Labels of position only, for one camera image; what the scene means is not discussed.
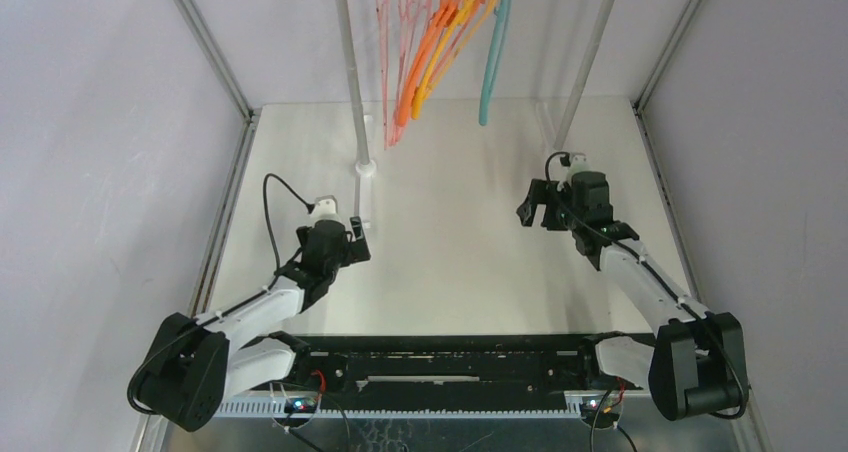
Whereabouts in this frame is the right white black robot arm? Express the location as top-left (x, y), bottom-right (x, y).
top-left (516, 171), bottom-right (750, 421)

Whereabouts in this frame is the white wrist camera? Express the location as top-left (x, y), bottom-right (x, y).
top-left (309, 195), bottom-right (345, 229)
top-left (559, 152), bottom-right (591, 184)

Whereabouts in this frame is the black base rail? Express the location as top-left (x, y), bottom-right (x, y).
top-left (250, 333), bottom-right (645, 413)

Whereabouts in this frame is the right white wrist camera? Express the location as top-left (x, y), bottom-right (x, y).
top-left (559, 152), bottom-right (591, 184)

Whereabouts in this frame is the aluminium frame post left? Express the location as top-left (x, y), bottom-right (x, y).
top-left (172, 0), bottom-right (255, 314)

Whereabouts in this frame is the left black camera cable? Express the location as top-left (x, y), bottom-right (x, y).
top-left (125, 173), bottom-right (315, 416)

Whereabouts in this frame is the large orange plastic hanger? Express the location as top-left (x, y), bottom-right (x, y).
top-left (409, 0), bottom-right (464, 122)

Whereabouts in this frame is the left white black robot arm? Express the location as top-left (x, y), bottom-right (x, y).
top-left (126, 216), bottom-right (371, 432)

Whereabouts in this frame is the yellow plastic hanger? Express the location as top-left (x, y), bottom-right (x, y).
top-left (410, 0), bottom-right (503, 122)

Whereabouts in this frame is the right black camera cable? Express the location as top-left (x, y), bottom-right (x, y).
top-left (544, 150), bottom-right (750, 421)

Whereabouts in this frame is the black camera cable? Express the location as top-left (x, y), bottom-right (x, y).
top-left (125, 173), bottom-right (315, 416)
top-left (544, 150), bottom-right (750, 421)

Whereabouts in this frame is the white hanger rack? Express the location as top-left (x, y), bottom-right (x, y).
top-left (335, 0), bottom-right (616, 229)

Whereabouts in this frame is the teal plastic hanger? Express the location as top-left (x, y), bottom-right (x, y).
top-left (478, 0), bottom-right (512, 126)

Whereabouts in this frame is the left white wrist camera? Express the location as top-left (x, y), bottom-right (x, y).
top-left (309, 195), bottom-right (345, 229)

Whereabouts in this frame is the aluminium frame post right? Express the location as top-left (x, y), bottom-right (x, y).
top-left (632, 0), bottom-right (707, 285)

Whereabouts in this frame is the aluminium frame post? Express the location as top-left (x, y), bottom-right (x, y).
top-left (632, 0), bottom-right (707, 285)
top-left (172, 0), bottom-right (255, 314)

